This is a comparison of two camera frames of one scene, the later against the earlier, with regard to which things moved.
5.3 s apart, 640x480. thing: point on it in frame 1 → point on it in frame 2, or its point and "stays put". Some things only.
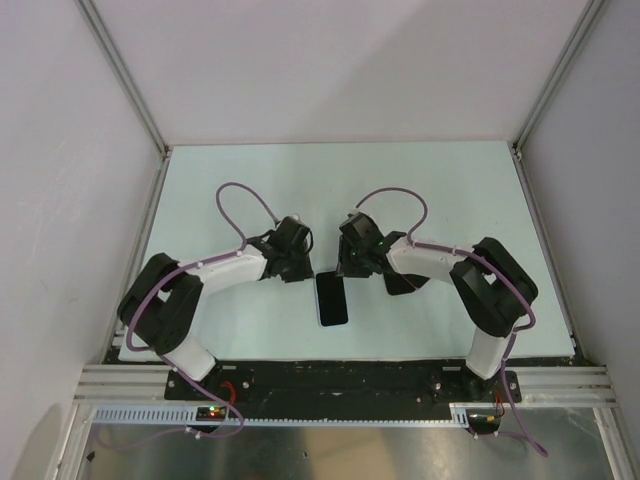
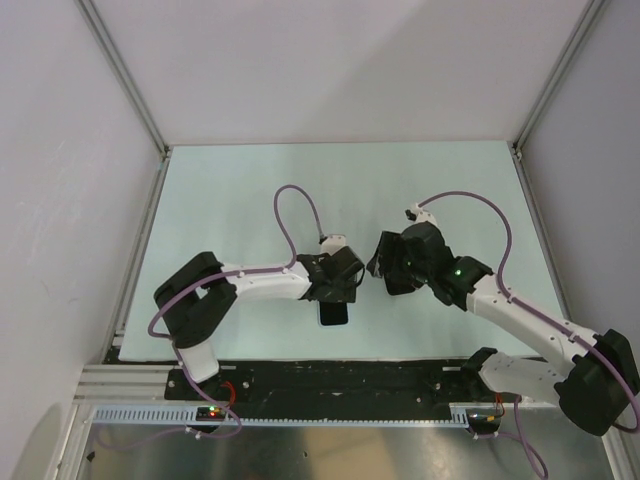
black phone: x=331 y=298 stays put
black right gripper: x=344 y=268 → x=391 y=244
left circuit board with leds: x=212 y=413 stays put
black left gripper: x=304 y=271 → x=344 y=292
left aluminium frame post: x=97 y=26 stays put
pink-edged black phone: x=402 y=284 stays put
